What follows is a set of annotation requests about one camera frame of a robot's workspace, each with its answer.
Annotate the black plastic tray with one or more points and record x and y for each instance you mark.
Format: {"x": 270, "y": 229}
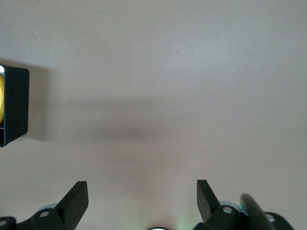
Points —
{"x": 16, "y": 105}

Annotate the brown table cover mat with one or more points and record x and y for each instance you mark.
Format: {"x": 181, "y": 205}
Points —
{"x": 153, "y": 95}

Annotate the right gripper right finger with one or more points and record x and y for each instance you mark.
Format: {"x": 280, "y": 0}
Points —
{"x": 207, "y": 203}

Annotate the yellow banana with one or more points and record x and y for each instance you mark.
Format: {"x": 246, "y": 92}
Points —
{"x": 1, "y": 98}

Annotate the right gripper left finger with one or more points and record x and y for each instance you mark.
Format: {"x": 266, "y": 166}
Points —
{"x": 72, "y": 203}

